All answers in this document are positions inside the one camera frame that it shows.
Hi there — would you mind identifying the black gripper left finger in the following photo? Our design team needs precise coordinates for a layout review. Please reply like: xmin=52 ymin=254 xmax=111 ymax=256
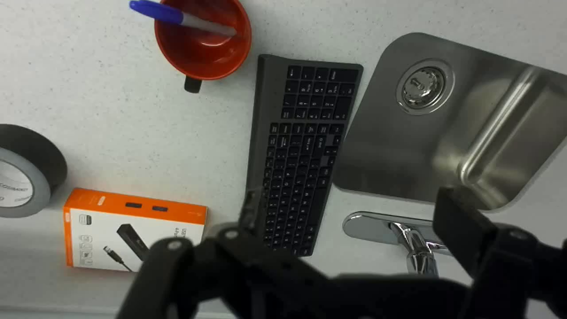
xmin=114 ymin=190 xmax=332 ymax=319

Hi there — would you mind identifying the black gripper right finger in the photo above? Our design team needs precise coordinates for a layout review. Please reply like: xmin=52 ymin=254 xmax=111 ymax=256
xmin=431 ymin=187 xmax=567 ymax=319

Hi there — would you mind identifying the blue capped marker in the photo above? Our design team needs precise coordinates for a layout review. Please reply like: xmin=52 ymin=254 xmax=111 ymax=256
xmin=127 ymin=0 xmax=237 ymax=41

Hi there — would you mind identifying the orange and white cardboard box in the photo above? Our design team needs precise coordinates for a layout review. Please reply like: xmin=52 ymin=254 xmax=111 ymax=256
xmin=61 ymin=187 xmax=210 ymax=275

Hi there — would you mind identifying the chrome faucet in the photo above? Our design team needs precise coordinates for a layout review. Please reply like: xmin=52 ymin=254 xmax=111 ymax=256
xmin=341 ymin=210 xmax=451 ymax=279

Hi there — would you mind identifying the stainless steel sink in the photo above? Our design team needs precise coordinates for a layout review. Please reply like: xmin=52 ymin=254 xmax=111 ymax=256
xmin=330 ymin=31 xmax=567 ymax=213

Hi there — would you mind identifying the black keyboard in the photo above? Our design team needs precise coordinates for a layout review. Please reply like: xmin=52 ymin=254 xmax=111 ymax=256
xmin=244 ymin=54 xmax=364 ymax=259

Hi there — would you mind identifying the grey tape roll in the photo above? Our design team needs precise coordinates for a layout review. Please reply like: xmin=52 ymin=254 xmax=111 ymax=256
xmin=0 ymin=123 xmax=68 ymax=220

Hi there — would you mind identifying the metal sink drain strainer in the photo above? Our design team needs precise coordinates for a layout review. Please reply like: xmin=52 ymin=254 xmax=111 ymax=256
xmin=394 ymin=61 xmax=456 ymax=116

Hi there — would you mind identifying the black mug with orange inside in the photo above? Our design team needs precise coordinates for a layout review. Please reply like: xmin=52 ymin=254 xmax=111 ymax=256
xmin=152 ymin=0 xmax=253 ymax=94

